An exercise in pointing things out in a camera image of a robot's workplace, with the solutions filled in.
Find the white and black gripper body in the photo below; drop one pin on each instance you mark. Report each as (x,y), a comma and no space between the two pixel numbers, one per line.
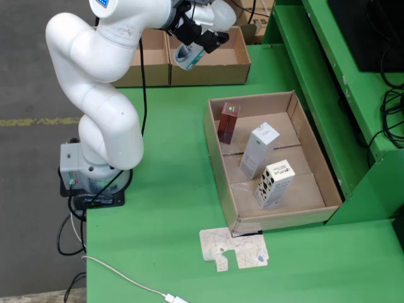
(187,30)

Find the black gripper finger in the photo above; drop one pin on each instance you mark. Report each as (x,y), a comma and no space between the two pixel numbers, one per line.
(211,39)

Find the white bottle with teal label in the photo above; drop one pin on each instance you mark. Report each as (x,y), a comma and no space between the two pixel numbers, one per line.
(189,58)

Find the grey robot base unit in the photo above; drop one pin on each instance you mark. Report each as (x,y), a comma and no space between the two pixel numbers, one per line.
(67,164)

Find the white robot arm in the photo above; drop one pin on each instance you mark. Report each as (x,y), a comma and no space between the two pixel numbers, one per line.
(94,63)

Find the open brown cardboard box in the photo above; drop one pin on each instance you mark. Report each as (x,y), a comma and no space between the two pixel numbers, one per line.
(151,63)
(221,60)

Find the printed brown cardboard box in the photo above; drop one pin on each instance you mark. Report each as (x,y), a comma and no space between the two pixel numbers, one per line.
(259,19)

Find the cow print hand cream box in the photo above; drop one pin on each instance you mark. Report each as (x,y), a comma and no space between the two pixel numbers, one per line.
(274,189)

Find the shallow cardboard tray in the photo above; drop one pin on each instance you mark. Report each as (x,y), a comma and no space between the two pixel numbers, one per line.
(300,195)

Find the dark red carton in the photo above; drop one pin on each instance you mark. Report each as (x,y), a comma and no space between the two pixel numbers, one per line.
(228,126)

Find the green metal shelf unit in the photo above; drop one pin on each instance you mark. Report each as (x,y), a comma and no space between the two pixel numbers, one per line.
(315,94)

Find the tall white carton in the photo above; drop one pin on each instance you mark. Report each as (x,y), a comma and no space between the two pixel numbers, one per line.
(259,151)

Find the black monitor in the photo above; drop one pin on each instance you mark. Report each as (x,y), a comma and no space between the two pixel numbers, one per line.
(363,31)

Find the white patterned paper cutout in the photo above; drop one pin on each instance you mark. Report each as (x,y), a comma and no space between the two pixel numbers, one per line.
(246,249)

